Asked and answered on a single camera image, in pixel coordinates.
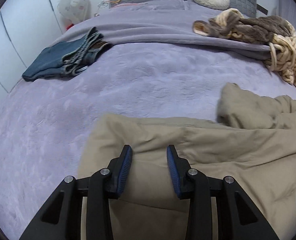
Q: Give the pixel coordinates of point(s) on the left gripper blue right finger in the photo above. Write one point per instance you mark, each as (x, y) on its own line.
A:
(178, 168)

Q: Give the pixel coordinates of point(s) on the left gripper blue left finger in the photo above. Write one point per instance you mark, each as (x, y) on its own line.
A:
(119, 170)

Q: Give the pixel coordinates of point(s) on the white wardrobe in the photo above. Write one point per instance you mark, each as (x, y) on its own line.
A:
(26, 28)

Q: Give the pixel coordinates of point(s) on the beige puffer jacket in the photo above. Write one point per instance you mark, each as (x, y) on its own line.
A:
(253, 140)

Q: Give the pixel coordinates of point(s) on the cream striped garment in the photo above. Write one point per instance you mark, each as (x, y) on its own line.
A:
(282, 52)

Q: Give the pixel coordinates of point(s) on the purple bed blanket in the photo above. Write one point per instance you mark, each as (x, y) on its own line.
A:
(44, 124)

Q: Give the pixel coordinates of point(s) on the brown fuzzy garment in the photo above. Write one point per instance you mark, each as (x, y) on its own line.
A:
(249, 30)

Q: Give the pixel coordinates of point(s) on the folded dark blue jeans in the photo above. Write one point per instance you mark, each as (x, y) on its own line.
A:
(68, 59)

